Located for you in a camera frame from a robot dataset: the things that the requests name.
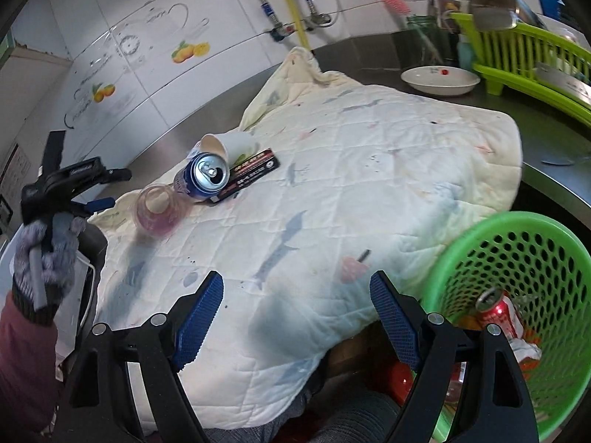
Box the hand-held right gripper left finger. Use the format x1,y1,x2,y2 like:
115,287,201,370
51,271,225,443

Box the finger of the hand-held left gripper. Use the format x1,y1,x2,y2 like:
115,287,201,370
88,157,133,183
69,197,116,216

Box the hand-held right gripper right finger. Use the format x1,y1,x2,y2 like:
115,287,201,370
369,270,541,443

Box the clear plastic cup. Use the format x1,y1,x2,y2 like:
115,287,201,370
135,183,190,239

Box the blue soda can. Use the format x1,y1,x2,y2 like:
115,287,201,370
173,151,230,203

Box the red soda can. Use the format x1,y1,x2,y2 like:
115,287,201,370
475,286,525,340

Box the white paper cup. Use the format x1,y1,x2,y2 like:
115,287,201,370
187,133,257,162

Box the white paper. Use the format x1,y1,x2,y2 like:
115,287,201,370
508,337,543,363

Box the black box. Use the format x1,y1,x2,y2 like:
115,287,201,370
210,148,281,204

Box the green plastic basket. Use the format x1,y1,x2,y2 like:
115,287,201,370
422,211,591,443

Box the person's left forearm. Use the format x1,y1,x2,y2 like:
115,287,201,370
0,281,70,427

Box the person's left hand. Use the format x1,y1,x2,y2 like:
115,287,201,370
11,216,88,312

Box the cream quilted blanket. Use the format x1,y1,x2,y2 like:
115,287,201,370
88,47,522,425

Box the pipe valve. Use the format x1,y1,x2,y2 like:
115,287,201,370
270,11,335,40

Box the white bowl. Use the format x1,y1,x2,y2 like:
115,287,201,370
401,65,481,97

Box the green dish rack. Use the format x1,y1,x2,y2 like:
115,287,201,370
448,11,591,123

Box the teal bottle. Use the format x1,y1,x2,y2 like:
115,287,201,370
457,41,476,70

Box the green utensil jar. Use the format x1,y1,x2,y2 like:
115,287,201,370
405,15,446,63

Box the steel cleaver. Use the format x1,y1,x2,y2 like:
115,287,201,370
533,62,591,97

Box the pink brush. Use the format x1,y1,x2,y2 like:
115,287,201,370
381,0,444,63

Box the metal pot lid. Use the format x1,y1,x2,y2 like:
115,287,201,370
471,0,546,31

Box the yellow gas hose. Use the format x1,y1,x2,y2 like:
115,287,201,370
271,0,308,51

